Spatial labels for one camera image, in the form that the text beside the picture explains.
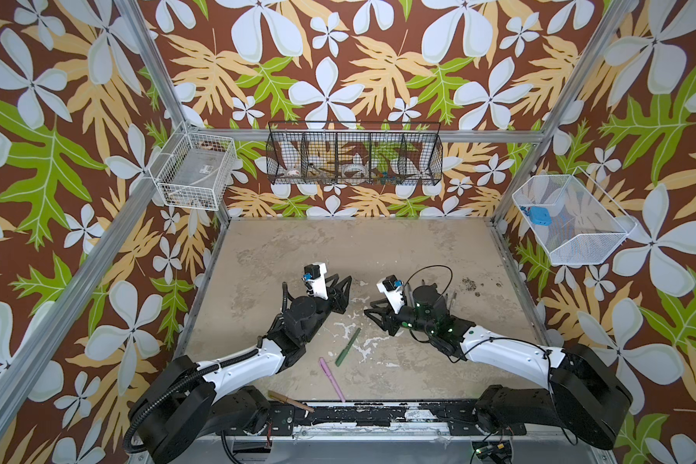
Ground white wire basket right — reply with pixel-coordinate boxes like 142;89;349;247
512;168;637;267

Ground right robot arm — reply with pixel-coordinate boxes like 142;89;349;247
365;280;633;450

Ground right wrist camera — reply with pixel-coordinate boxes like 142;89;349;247
377;275;406;314

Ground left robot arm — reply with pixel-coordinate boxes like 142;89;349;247
123;274;353;463

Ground white wire basket left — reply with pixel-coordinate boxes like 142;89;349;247
151;131;238;211

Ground black wire basket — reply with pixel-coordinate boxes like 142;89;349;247
264;121;444;186

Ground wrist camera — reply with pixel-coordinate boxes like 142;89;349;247
303;262;328;300
377;275;406;314

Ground blue object in basket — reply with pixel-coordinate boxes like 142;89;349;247
525;206;553;227

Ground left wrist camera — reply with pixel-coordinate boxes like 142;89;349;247
303;262;328;300

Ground white tape roll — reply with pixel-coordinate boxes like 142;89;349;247
341;164;368;179

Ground brown pen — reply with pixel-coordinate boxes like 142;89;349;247
268;391;315;413

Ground white wire basket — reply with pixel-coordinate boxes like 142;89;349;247
151;131;238;211
512;168;637;267

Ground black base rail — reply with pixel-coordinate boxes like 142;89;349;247
225;398;529;437

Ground pink pen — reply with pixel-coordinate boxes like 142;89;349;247
319;357;346;402

